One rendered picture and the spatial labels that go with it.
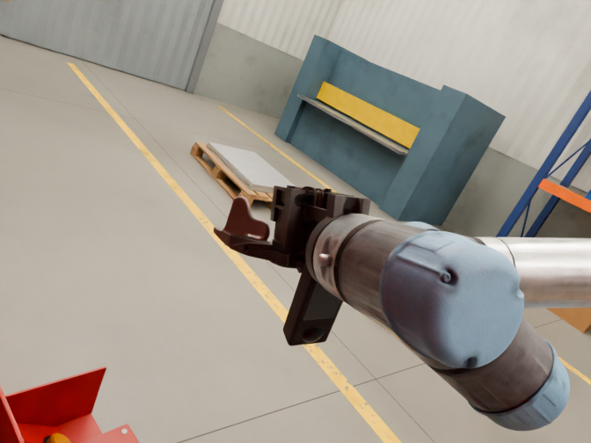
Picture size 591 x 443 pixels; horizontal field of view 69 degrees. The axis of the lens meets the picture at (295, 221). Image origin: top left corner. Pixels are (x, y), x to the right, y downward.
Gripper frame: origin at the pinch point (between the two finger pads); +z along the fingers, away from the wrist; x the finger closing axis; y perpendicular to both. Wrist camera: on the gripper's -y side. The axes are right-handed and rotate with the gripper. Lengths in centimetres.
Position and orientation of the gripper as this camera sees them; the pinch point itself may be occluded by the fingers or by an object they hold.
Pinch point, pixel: (270, 237)
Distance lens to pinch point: 56.8
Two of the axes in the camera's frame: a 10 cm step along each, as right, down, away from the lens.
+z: -3.8, -1.4, 9.1
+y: 1.2, -9.9, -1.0
